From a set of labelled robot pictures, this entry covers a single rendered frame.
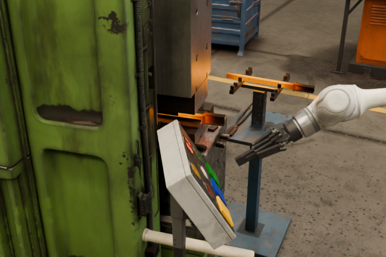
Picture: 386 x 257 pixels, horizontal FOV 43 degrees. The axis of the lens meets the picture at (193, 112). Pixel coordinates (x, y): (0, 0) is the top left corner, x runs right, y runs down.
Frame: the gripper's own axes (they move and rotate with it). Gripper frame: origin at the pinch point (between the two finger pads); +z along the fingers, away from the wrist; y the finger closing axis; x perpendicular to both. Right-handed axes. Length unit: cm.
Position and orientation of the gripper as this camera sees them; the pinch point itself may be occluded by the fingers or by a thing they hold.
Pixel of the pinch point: (245, 157)
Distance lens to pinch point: 167.5
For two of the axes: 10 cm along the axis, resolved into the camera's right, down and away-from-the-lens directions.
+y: -1.5, -4.3, 8.9
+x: -5.0, -7.5, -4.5
